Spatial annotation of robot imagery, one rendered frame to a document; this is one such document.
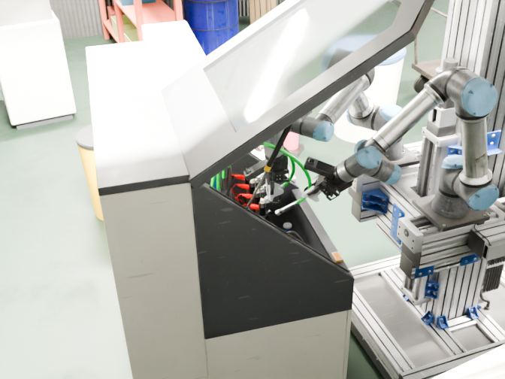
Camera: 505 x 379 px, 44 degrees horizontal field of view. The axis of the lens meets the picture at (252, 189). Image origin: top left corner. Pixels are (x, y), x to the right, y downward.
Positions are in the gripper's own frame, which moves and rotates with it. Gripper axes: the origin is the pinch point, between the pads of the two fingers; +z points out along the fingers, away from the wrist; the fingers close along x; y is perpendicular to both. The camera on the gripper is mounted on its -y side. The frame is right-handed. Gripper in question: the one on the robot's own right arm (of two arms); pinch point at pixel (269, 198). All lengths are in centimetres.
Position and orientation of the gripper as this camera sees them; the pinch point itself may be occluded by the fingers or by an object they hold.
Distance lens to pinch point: 246.9
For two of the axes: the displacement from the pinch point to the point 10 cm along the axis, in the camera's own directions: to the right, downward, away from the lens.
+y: 9.7, -1.6, 2.0
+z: 0.3, 8.5, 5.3
